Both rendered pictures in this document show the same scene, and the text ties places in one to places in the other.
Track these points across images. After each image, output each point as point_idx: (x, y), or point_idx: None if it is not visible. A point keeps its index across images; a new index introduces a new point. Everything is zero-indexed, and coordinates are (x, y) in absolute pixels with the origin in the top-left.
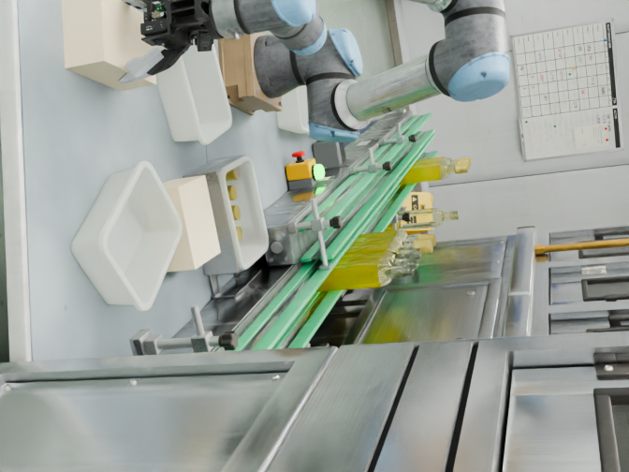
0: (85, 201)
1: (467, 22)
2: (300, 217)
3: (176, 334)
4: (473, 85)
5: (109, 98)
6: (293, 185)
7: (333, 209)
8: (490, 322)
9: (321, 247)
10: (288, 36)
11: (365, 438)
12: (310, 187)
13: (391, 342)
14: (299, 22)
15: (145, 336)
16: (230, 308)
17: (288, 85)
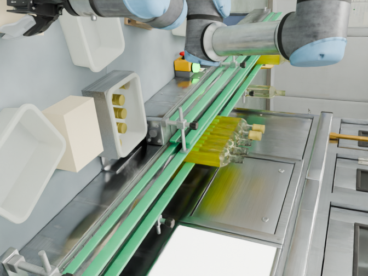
0: None
1: (317, 6)
2: (173, 110)
3: (65, 208)
4: (310, 61)
5: (4, 44)
6: (178, 74)
7: (197, 104)
8: (289, 207)
9: (182, 139)
10: (144, 21)
11: None
12: (188, 78)
13: (220, 208)
14: (150, 16)
15: (10, 257)
16: (109, 187)
17: None
